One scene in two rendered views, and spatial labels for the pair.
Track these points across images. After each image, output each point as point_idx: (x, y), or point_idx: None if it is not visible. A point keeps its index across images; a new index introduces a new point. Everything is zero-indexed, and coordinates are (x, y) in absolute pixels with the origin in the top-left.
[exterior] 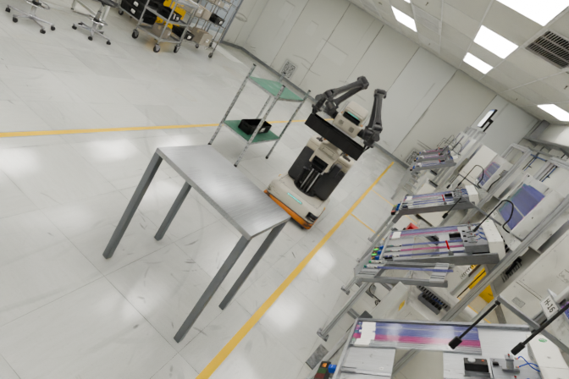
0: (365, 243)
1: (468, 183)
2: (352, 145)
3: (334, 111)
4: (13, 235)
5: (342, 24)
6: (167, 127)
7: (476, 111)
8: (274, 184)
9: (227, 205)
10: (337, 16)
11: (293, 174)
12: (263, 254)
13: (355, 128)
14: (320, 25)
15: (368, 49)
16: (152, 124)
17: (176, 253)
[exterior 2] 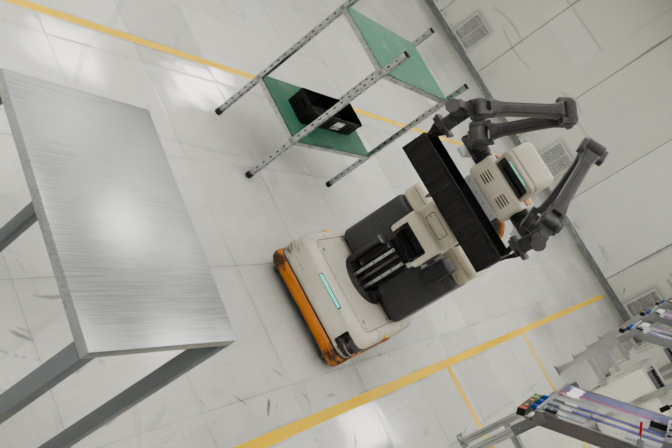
0: (446, 442)
1: None
2: (481, 237)
3: (484, 148)
4: None
5: None
6: (148, 44)
7: None
8: (303, 244)
9: (80, 260)
10: None
11: (353, 241)
12: (151, 393)
13: (511, 201)
14: None
15: (647, 54)
16: (120, 27)
17: (2, 305)
